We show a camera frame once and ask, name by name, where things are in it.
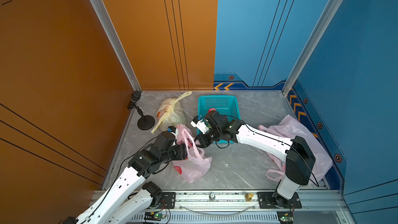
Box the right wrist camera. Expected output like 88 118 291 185
190 111 229 134

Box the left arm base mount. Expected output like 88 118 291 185
149 192 176 209

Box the teal plastic basket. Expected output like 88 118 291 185
197 95 242 145

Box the pink knotted plastic bag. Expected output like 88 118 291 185
173 124 212 184

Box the left green circuit board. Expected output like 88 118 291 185
144 212 165 223

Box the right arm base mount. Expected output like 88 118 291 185
257 191 302 209

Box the yellow knotted plastic bag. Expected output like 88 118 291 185
151 91 192 134

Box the silver knob on rail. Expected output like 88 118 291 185
209 193 216 201

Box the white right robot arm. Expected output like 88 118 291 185
191 118 316 200

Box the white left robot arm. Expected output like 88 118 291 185
61 127 188 224

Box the black desktop microphone stand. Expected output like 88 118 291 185
127 91 155 131

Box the right green circuit board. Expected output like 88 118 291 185
277 212 294 224

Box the green circuit board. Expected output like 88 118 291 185
277 212 294 224
144 212 165 223

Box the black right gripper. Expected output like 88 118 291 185
190 128 222 149

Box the brass knob on rail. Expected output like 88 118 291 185
245 192 254 202

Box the pink plastic bag with hearts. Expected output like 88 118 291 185
258 115 332 182

